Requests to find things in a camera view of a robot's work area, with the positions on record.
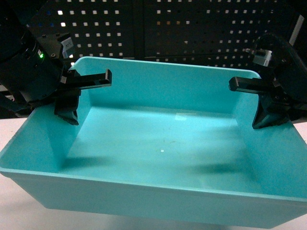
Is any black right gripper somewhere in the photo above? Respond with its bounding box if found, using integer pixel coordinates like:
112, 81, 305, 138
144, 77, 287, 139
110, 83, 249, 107
229, 33, 307, 129

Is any black perforated pegboard panel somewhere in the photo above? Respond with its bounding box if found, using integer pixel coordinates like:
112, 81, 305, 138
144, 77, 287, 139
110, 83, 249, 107
28, 0, 300, 69

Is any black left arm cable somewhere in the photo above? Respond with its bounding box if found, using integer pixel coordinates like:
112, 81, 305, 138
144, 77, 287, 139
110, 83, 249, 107
0, 93, 34, 113

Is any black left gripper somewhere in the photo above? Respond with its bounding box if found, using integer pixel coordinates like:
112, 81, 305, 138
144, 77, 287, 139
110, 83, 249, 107
0, 33, 112, 126

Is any teal plastic bin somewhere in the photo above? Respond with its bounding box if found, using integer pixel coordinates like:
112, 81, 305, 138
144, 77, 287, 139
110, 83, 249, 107
0, 57, 307, 228

